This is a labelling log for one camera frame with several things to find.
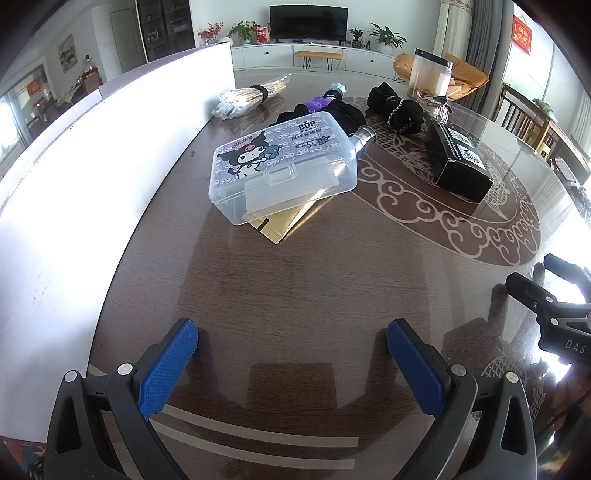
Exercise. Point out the leafy green potted plant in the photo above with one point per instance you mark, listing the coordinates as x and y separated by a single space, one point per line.
242 31

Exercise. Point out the black cardboard box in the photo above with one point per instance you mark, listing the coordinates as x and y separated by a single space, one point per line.
457 159

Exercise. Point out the white sheer curtain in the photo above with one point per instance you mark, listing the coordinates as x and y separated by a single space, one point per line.
455 25

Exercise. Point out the red wall hanging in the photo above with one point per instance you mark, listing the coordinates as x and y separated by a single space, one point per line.
521 34

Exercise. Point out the clear glass perfume bottle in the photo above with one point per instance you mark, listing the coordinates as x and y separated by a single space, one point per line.
436 107

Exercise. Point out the large green potted plant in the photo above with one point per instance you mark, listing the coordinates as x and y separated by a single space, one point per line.
387 38

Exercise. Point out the framed wall painting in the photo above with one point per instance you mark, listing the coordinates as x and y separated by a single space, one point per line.
66 51

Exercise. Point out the wooden side table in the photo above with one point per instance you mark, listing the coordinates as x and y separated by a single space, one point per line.
572 152

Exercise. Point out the dark wooden chair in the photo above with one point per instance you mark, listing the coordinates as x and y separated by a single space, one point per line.
521 115

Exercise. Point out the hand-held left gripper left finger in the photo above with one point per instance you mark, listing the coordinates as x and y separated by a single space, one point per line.
168 369

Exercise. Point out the clear canister with black lid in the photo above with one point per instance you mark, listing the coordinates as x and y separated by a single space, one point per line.
429 74

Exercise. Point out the small dark potted plant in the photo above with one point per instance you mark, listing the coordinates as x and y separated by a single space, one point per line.
356 38

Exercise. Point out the dark glass display cabinet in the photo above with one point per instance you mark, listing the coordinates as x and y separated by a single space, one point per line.
166 27

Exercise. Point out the bagged bamboo stick bundle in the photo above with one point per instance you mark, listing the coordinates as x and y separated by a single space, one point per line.
249 96

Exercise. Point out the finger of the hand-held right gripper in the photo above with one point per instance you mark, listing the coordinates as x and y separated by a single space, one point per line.
531 290
565 270

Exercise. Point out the black television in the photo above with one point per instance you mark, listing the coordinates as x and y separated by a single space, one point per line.
307 23

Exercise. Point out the black fuzzy cloth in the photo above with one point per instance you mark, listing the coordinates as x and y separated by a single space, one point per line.
348 115

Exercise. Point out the orange lounge chair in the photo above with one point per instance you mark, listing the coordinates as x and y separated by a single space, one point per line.
471 76

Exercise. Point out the grey curtain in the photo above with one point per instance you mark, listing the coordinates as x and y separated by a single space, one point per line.
491 32

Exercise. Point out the clear cartoon print plastic box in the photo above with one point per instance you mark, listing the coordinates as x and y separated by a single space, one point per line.
277 161

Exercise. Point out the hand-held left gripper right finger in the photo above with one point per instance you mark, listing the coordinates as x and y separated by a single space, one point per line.
415 369

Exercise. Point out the orange bench with metal legs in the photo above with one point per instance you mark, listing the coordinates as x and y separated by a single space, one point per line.
317 54

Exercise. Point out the red gift box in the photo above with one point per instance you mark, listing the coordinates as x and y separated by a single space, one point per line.
263 33

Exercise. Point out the red flower arrangement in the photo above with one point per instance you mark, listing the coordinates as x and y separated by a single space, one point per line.
210 33

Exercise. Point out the silver capped small bottle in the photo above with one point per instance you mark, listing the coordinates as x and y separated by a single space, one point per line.
364 137

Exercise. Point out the gold paper envelope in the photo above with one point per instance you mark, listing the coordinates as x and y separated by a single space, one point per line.
277 229

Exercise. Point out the white television cabinet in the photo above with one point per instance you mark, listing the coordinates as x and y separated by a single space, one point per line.
364 60

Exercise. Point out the white board panel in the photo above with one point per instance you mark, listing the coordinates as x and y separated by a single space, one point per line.
92 184

